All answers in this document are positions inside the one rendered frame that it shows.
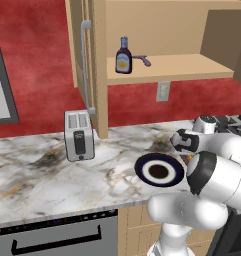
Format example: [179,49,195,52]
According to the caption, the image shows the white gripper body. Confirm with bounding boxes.
[170,129,187,154]

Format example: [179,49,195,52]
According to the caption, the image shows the wooden cutting board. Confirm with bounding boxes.
[174,151,195,166]

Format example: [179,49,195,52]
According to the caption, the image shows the navy and white plate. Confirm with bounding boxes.
[134,152,186,189]

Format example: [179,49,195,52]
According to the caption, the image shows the dark condiment bottle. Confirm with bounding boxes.
[114,35,133,75]

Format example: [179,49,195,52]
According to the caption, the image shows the tan base cabinet drawers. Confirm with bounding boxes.
[117,202,220,256]

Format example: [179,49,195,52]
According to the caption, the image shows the tan cabinet door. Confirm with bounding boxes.
[64,0,109,140]

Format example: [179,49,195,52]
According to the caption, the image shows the black stove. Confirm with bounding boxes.
[191,113,241,135]

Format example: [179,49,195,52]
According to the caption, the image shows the purple kitchen utensil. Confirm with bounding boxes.
[131,54,152,68]

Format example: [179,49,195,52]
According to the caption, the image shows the silver toaster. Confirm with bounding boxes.
[64,109,96,163]

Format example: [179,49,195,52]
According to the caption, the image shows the black oven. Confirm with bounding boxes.
[207,209,241,256]

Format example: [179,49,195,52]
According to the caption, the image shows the grey dishwasher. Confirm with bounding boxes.
[0,209,120,256]

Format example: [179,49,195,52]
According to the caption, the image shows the grey framed window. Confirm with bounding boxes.
[0,19,21,126]

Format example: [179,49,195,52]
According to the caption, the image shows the grey wall outlet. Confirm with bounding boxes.
[155,81,172,103]

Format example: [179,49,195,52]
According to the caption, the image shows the tan open wall cabinet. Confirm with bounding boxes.
[105,0,241,90]

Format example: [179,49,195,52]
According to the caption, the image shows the grey cabinet door handle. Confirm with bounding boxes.
[79,19,97,115]

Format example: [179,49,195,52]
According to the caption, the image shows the black dishwasher handle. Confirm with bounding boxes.
[10,224,103,256]

